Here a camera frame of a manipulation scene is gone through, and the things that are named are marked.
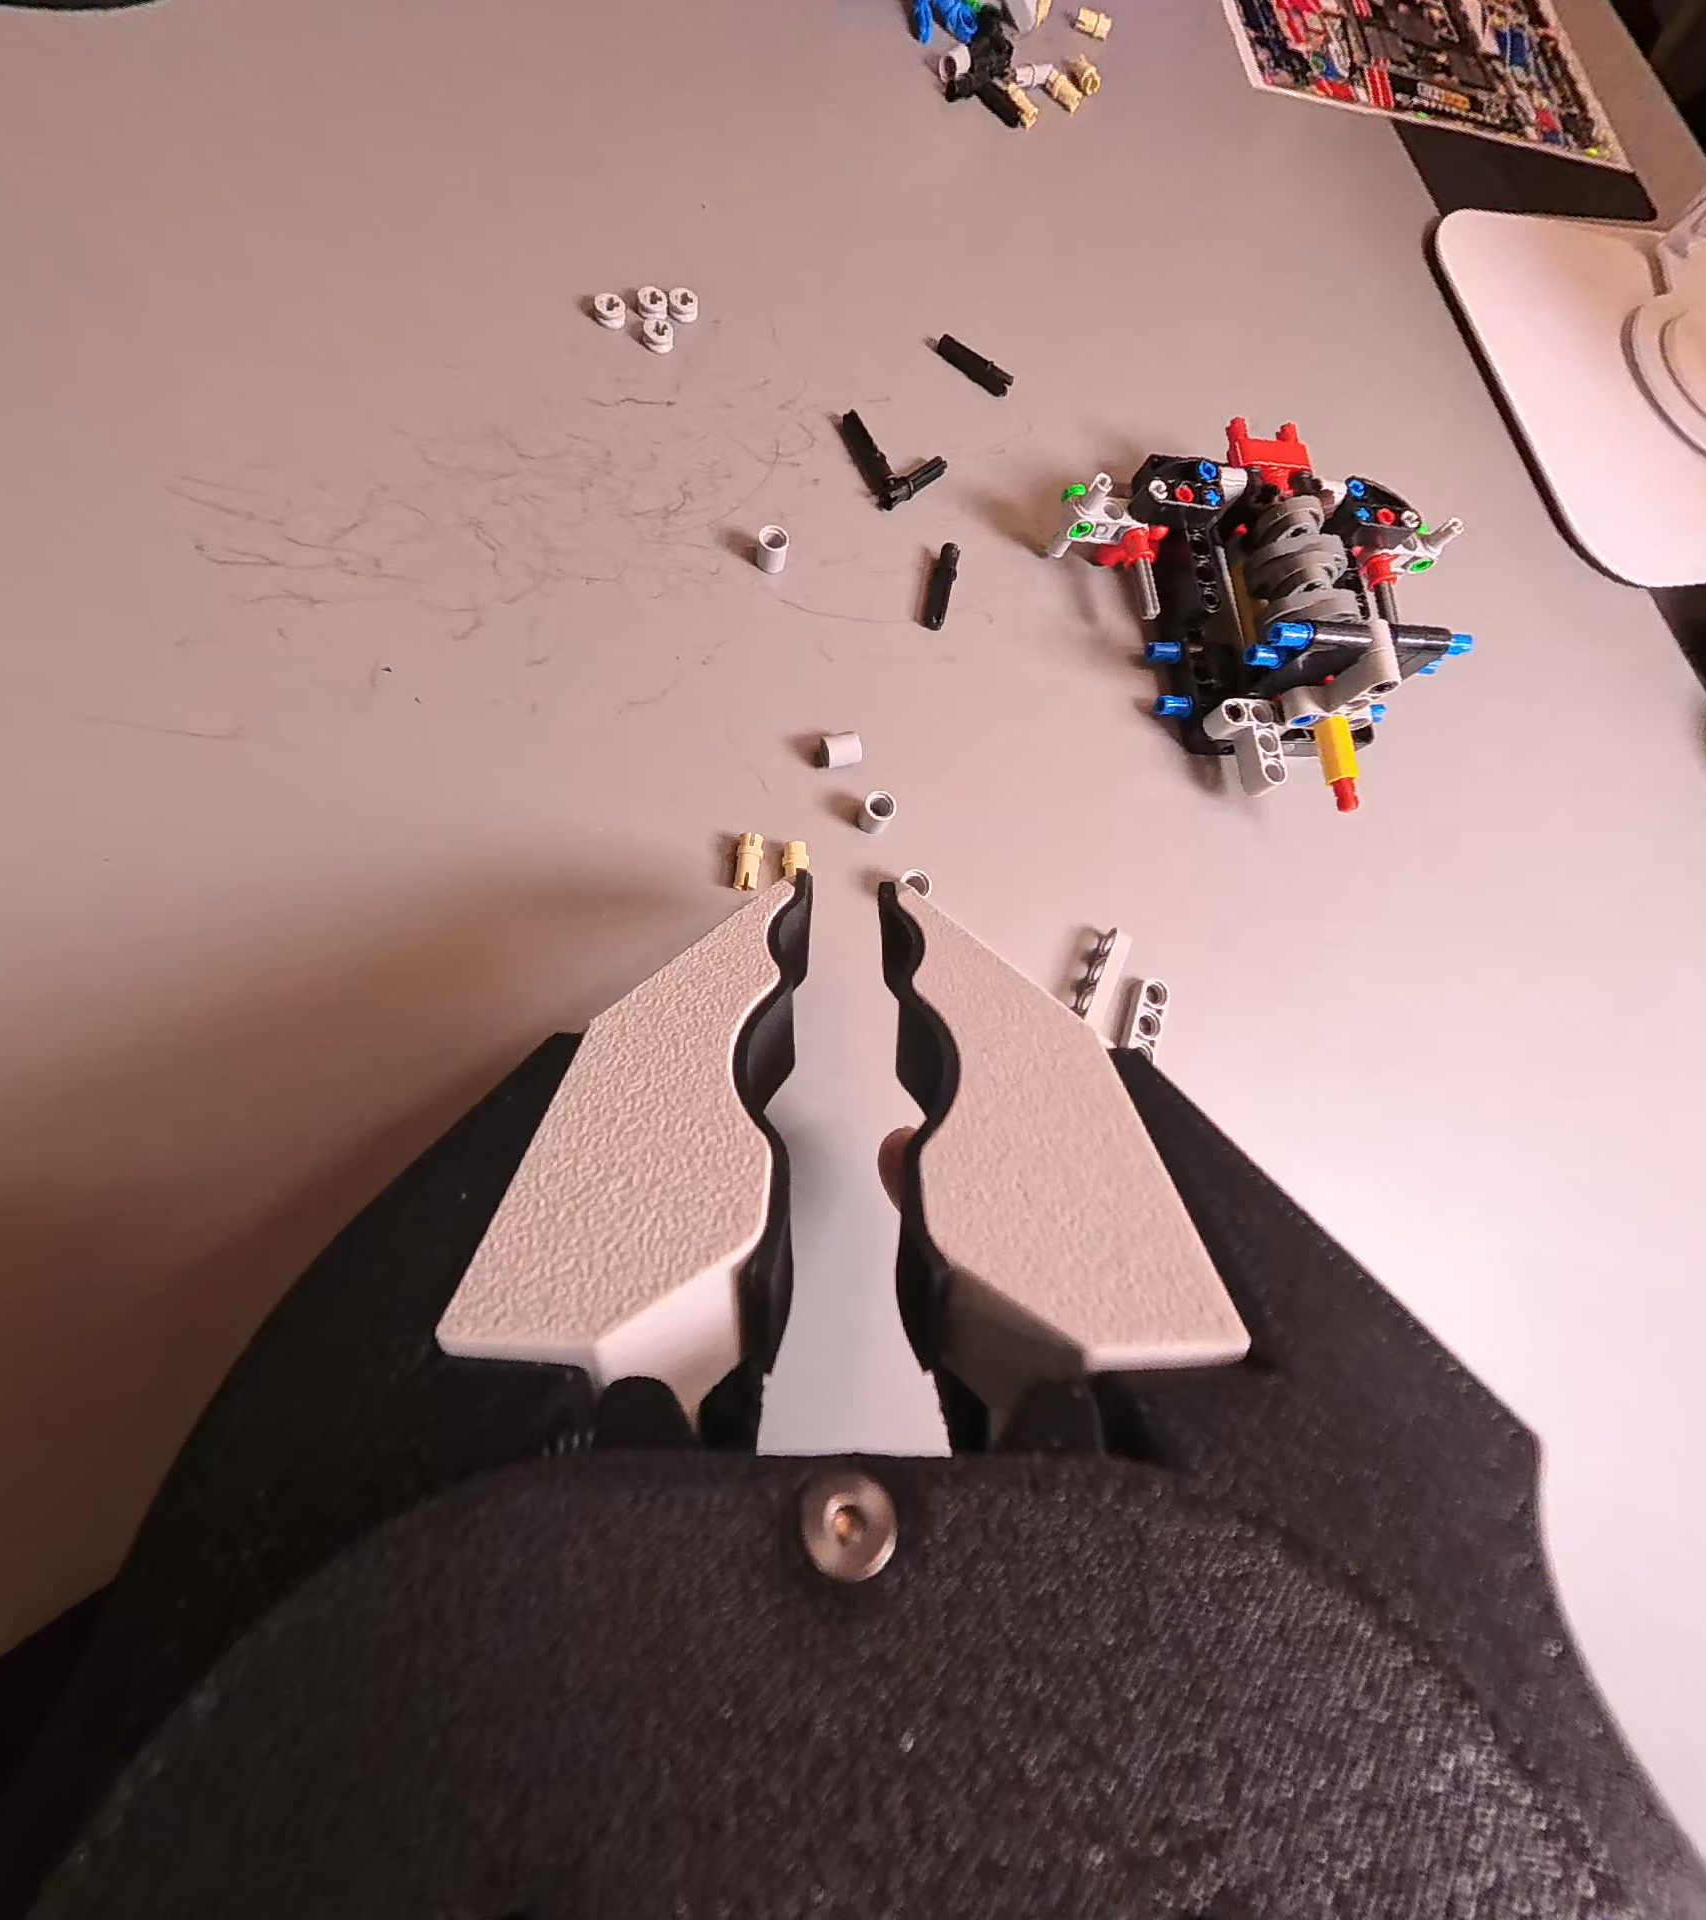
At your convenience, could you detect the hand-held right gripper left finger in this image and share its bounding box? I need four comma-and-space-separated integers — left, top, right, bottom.
434, 871, 813, 1426

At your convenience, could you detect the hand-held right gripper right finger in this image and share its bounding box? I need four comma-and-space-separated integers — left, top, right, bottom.
876, 884, 1254, 1444

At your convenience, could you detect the pile of mixed lego pieces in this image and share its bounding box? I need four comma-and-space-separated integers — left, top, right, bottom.
908, 0, 1110, 136

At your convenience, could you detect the partly built lego model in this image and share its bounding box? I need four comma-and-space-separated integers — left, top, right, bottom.
1047, 418, 1478, 816

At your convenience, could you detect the white flat-base desk stand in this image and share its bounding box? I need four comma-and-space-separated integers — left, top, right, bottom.
1427, 83, 1706, 592

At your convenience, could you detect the printed instruction booklet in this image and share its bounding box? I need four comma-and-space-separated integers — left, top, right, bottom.
1217, 0, 1632, 168

